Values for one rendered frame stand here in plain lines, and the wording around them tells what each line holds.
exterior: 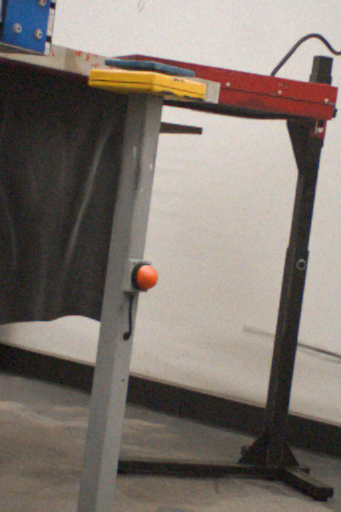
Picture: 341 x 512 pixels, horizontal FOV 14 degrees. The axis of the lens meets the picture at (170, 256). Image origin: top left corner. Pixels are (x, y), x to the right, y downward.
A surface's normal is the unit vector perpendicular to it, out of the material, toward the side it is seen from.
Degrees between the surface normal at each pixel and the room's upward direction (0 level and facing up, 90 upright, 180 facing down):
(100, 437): 90
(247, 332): 90
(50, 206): 92
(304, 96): 90
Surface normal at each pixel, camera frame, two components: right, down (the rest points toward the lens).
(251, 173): -0.62, -0.04
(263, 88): 0.38, 0.07
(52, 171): 0.78, 0.18
